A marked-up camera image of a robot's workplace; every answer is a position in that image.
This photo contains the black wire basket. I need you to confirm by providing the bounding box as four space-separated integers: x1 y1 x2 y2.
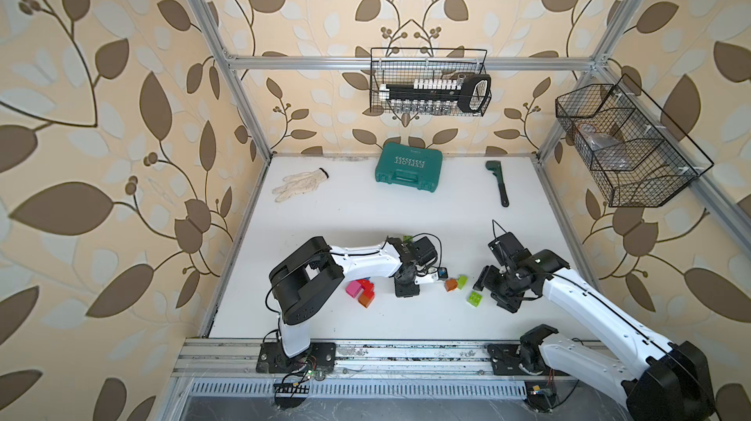
369 47 492 117
555 74 714 208

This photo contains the black wire basket centre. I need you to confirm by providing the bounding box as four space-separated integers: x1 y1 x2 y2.
369 47 492 117

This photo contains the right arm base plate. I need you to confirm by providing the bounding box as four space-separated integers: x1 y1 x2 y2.
485 343 566 377

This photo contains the black white socket tool set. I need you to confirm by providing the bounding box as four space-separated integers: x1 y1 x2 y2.
375 74 492 116

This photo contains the pink lego brick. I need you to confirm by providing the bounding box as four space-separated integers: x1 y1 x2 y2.
345 280 363 299

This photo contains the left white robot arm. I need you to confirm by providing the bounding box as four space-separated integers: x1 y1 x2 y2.
267 234 448 358

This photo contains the aluminium frame top bar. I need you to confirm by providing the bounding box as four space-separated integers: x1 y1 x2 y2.
225 54 600 73

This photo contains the small circuit board left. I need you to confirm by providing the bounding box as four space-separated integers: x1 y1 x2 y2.
273 368 326 410

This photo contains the plastic bag in basket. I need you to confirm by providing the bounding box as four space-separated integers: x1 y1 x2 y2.
579 124 631 172

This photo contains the small circuit board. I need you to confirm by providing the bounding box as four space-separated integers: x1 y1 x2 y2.
524 382 557 413
273 368 326 410

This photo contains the green plastic tool case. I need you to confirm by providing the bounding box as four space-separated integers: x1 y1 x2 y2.
375 142 443 192

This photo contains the lime green small lego brick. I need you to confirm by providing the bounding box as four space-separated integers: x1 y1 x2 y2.
467 291 483 308

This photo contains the black wire basket right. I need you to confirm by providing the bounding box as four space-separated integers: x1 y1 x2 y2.
555 74 714 208

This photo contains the aluminium front rail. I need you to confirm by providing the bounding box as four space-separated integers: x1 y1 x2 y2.
172 338 658 381

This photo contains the small circuit board right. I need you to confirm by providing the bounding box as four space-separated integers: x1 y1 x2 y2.
524 382 557 413

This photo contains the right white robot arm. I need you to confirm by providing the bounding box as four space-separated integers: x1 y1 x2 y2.
473 232 716 420

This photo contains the green black wrench tool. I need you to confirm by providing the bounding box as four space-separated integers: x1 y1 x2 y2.
485 161 510 208

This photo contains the red long lego brick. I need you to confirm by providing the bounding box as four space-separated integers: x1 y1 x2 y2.
358 279 375 296

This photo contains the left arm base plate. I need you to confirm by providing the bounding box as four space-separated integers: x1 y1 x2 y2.
255 342 336 374

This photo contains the brown lego brick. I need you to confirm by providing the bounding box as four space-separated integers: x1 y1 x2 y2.
444 278 458 292

